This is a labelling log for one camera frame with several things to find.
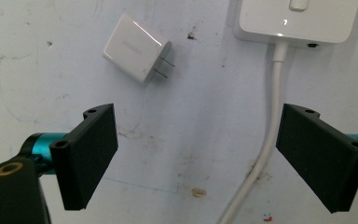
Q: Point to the white charger plug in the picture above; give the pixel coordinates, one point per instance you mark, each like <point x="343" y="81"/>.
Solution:
<point x="135" y="48"/>

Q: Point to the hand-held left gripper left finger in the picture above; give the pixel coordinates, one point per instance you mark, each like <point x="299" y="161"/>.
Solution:
<point x="84" y="155"/>

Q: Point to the white power strip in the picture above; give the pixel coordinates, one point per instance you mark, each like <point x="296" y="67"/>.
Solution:
<point x="298" y="20"/>

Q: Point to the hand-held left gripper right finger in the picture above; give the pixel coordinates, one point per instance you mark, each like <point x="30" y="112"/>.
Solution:
<point x="320" y="155"/>

